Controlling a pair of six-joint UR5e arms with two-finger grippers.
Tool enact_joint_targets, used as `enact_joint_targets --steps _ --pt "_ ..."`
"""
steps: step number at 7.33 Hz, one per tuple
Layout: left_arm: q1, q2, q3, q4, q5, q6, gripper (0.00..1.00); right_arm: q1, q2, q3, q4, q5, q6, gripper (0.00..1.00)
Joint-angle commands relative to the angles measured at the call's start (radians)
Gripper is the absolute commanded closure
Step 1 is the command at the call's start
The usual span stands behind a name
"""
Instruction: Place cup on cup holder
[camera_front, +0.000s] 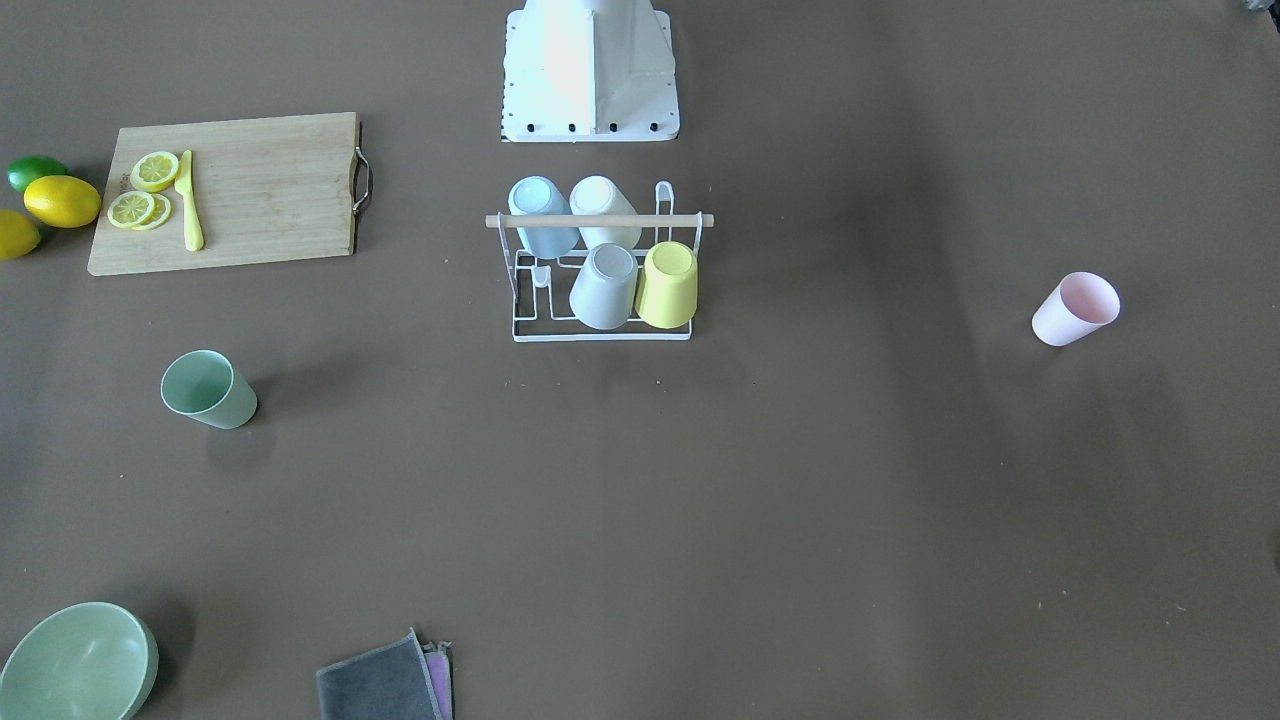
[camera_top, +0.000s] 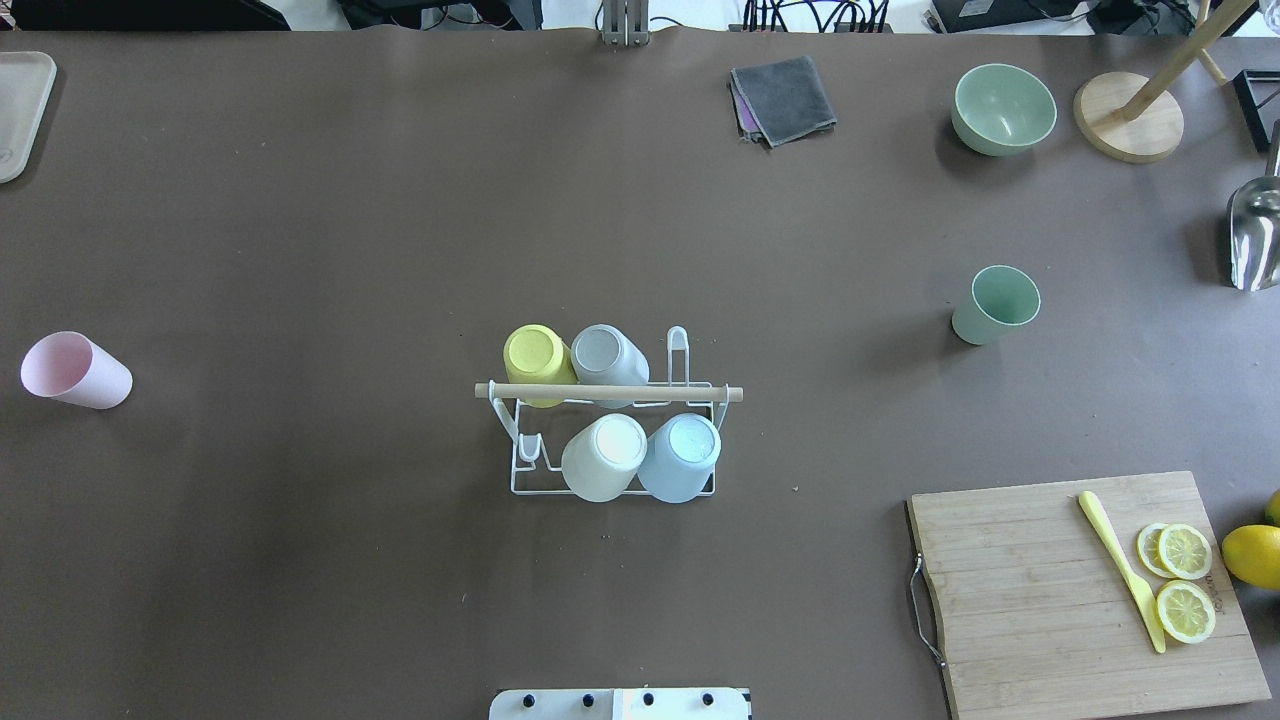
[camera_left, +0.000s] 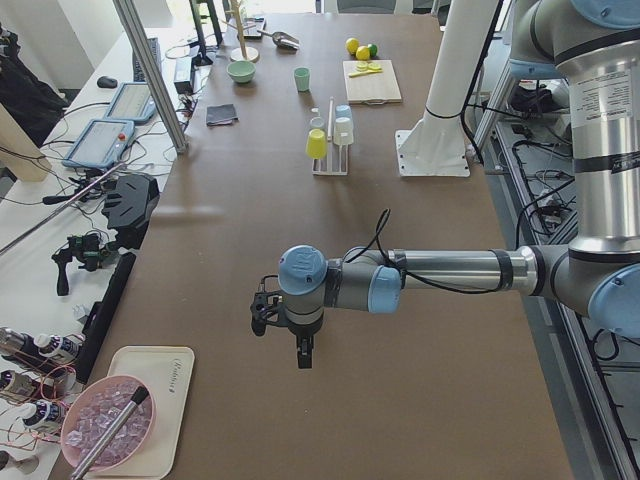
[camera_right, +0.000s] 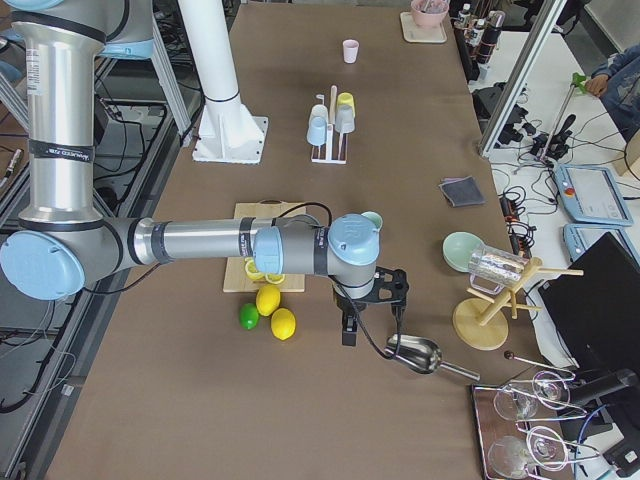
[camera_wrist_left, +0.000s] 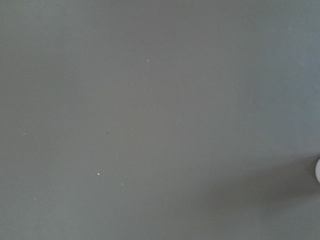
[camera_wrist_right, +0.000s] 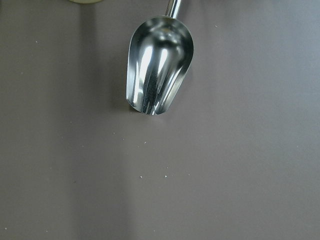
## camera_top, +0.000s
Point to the white cup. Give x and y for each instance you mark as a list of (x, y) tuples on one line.
[(601, 460)]

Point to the lemon slice lower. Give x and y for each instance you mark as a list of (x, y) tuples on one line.
[(1185, 611)]

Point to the green bowl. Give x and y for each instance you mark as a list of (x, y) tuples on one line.
[(1001, 110)]

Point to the white wire cup rack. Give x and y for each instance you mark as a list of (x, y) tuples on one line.
[(533, 468)]

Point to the yellow plastic knife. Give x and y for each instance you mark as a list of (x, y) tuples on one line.
[(1138, 587)]

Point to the lemon slice hidden behind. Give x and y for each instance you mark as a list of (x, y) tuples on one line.
[(1146, 544)]

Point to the cream plastic tray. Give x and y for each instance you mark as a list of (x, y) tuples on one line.
[(27, 78)]

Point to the wooden cutting board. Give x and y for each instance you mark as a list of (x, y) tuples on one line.
[(1033, 619)]

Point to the green lime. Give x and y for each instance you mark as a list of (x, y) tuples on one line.
[(1271, 511)]

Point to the light blue cup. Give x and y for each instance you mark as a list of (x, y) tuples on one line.
[(680, 456)]

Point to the lemon slice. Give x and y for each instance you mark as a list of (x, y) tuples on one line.
[(1184, 552), (1185, 611)]

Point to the metal scoop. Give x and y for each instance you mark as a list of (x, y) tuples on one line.
[(1253, 223)]

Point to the grey folded cloth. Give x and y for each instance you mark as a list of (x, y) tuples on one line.
[(779, 102)]

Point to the wooden stand with base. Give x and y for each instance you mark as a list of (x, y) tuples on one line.
[(1134, 118)]

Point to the black frame object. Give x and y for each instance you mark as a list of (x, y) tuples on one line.
[(1254, 90)]

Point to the yellow cup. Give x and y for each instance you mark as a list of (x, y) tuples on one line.
[(535, 354)]

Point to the grey cup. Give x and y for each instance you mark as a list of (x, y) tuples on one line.
[(603, 356)]

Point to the pink cup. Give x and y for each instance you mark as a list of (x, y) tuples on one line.
[(70, 368)]

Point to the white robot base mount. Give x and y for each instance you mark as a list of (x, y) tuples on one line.
[(623, 703)]

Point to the green cup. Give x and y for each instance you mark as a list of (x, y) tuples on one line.
[(1001, 298)]

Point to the lemon slice upper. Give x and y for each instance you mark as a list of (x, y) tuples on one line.
[(1184, 552)]

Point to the whole yellow lemon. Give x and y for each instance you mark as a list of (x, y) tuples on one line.
[(1251, 554)]

